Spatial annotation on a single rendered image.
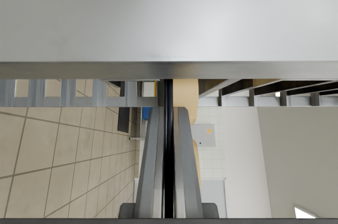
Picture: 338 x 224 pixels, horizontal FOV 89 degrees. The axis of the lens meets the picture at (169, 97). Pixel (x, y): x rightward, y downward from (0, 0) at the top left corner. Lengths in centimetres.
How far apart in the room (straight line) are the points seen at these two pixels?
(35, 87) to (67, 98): 10
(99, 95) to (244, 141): 427
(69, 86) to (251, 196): 452
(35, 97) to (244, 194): 447
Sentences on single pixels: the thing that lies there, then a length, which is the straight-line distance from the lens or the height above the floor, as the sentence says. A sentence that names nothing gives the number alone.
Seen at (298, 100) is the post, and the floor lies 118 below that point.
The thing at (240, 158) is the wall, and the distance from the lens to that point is 458.
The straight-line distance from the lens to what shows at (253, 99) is 54.
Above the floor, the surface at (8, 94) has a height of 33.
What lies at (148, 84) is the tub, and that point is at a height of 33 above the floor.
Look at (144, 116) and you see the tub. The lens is 370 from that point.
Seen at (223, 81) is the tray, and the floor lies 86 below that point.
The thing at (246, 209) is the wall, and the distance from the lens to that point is 478.
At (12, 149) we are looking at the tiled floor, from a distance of 122.
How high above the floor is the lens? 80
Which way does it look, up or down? level
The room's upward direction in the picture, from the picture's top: 90 degrees clockwise
